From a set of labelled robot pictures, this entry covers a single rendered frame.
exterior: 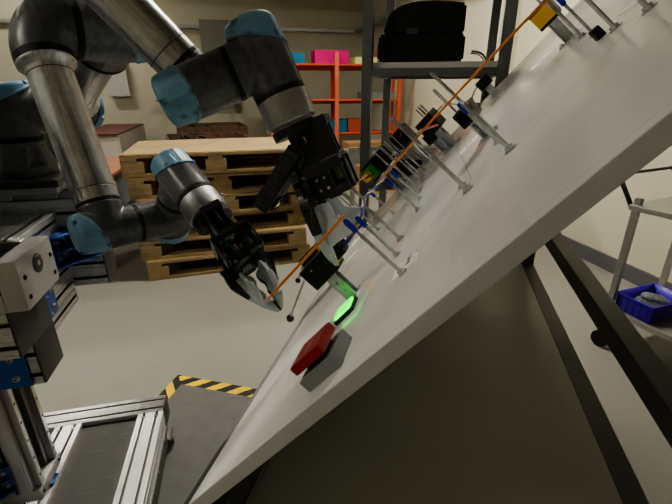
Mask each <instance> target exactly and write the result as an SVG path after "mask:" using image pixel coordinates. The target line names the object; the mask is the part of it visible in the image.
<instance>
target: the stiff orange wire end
mask: <svg viewBox="0 0 672 504"><path fill-rule="evenodd" d="M344 217H345V215H342V217H341V218H339V219H338V221H337V222H336V223H335V224H334V225H333V226H332V227H331V228H330V230H329V231H328V232H327V233H326V234H325V235H324V236H323V237H322V238H321V239H320V240H319V242H318V243H317V244H316V245H315V246H314V247H313V248H312V249H311V250H310V251H309V253H308V254H307V255H306V256H305V257H304V258H303V259H302V260H301V261H300V262H299V263H298V265H297V266H296V267H295V268H294V269H293V270H292V271H291V272H290V273H289V274H288V275H287V277H286V278H285V279H284V280H283V281H282V282H281V283H280V284H279V285H278V286H277V287H276V289H275V290H274V291H273V292H272V293H271V294H270V295H268V296H267V297H266V299H265V302H264V303H263V304H262V305H261V306H263V305H264V304H265V303H266V302H268V301H269V300H270V299H271V298H272V296H273V295H274V294H275V293H276V292H277V291H278V290H279V288H280V287H281V286H282V285H283V284H284V283H285V282H286V281H287V280H288V279H289V278H290V276H291V275H292V274H293V273H294V272H295V271H296V270H297V269H298V268H299V267H300V266H301V265H302V263H303V262H304V261H305V260H306V259H307V258H308V257H309V256H310V255H311V254H312V253H313V251H314V250H315V249H316V248H317V247H318V246H319V245H320V244H321V243H322V242H323V241H324V240H325V238H326V237H327V236H328V235H329V234H330V233H331V232H332V231H333V230H334V229H335V228H336V226H337V225H338V224H339V223H340V222H341V221H342V220H343V218H344Z"/></svg>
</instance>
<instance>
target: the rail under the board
mask: <svg viewBox="0 0 672 504"><path fill-rule="evenodd" d="M325 284H326V283H325ZM325 284H324V285H323V286H322V287H321V288H320V290H319V292H318V293H317V295H316V296H315V298H314V299H313V301H312V303H311V304H310V306H309V307H308V309H307V310H306V312H305V314H304V315H303V317H302V318H301V320H300V321H299V323H298V325H297V326H296V328H295V329H294V331H293V332H292V334H291V336H290V337H289V339H288V340H287V342H286V343H285V345H284V347H283V348H282V350H281V351H280V353H279V354H278V356H277V358H276V359H275V361H274V362H273V364H272V365H271V367H270V369H269V370H268V372H267V373H266V375H265V377H264V378H263V380H262V381H261V383H260V384H259V386H258V388H257V389H256V391H255V392H254V394H253V395H252V397H251V399H250V400H249V402H248V403H247V405H246V406H245V408H244V410H243V411H242V413H241V414H240V416H239V417H238V419H237V421H236V422H235V424H234V425H233V427H232V428H231V430H230V432H229V433H228V435H227V436H226V438H225V439H224V441H223V443H222V444H221V446H220V447H219V449H218V450H217V452H216V454H215V455H214V457H213V458H212V460H211V461H210V463H209V465H208V466H207V468H206V469H205V471H204V472H203V474H202V476H201V477H200V479H199V480H198V482H197V484H196V485H195V487H194V488H193V490H192V491H191V493H190V495H189V496H188V498H187V499H186V501H185V502H184V504H189V502H190V500H191V499H192V497H193V496H194V494H195V492H196V491H197V489H198V488H199V486H200V484H201V483H202V481H203V480H204V478H205V476H206V475H207V473H208V472H209V470H210V468H211V467H212V465H213V464H214V462H215V460H216V459H217V457H218V456H219V454H220V452H221V451H222V449H223V448H224V446H225V444H226V443H227V441H228V440H229V438H230V436H231V435H232V433H233V432H234V430H235V428H236V427H237V425H238V424H239V422H240V420H241V419H242V417H243V416H244V414H245V412H246V411H247V409H248V408H249V406H250V404H251V403H252V401H253V400H254V398H255V396H256V395H257V393H258V391H259V390H260V388H261V387H262V385H263V383H264V382H265V380H266V379H267V377H268V375H269V374H270V372H271V371H272V369H273V367H274V366H275V364H276V363H277V361H278V359H279V358H280V356H281V355H282V353H283V351H284V350H285V348H286V347H287V345H288V343H289V342H290V340H291V339H292V337H293V335H294V334H295V332H296V331H297V329H298V327H299V326H300V324H301V323H302V321H303V319H304V318H305V316H306V315H307V313H308V311H309V310H310V308H311V307H312V305H313V303H314V302H315V300H316V299H317V297H318V295H319V294H320V292H321V291H322V289H323V287H324V286H325ZM264 464H265V462H264V463H263V464H262V465H261V466H259V467H258V468H257V469H255V470H254V471H253V472H252V473H250V474H249V475H248V476H246V477H245V478H244V479H243V480H241V481H240V482H239V483H238V484H236V485H235V486H234V487H232V488H231V489H230V490H229V491H227V492H226V493H225V494H223V495H222V496H221V497H220V498H218V499H217V500H216V501H214V502H213V503H212V504H245V503H246V501H247V499H248V497H249V495H250V493H251V491H252V489H253V487H254V485H255V483H256V481H257V479H258V477H259V474H260V472H261V470H262V468H263V466H264Z"/></svg>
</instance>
